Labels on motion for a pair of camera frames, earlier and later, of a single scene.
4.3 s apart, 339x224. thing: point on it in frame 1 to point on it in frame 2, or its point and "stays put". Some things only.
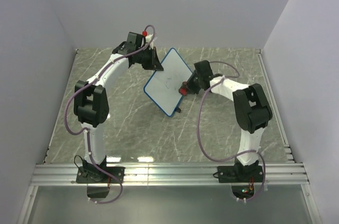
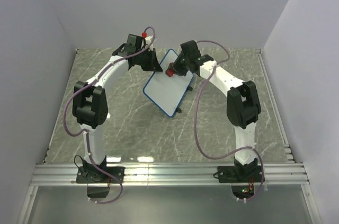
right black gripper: (195, 91) to (177, 70)
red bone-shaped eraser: (183, 89) to (170, 71)
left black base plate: (88, 173) stays put
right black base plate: (239, 173) stays put
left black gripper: (155, 64) stays put
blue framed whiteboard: (163, 88) stays put
